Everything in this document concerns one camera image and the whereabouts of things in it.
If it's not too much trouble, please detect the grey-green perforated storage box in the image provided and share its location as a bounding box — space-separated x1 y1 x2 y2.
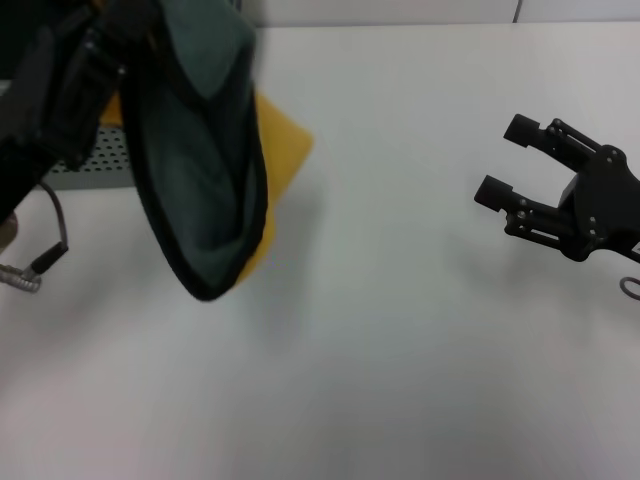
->
0 77 141 192

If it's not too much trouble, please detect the yellow and green towel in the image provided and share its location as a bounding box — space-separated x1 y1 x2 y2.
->
99 0 316 302

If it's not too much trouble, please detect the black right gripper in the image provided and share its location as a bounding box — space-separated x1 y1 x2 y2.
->
473 113 640 264

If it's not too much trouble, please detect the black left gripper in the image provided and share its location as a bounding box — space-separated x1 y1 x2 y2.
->
0 0 161 224

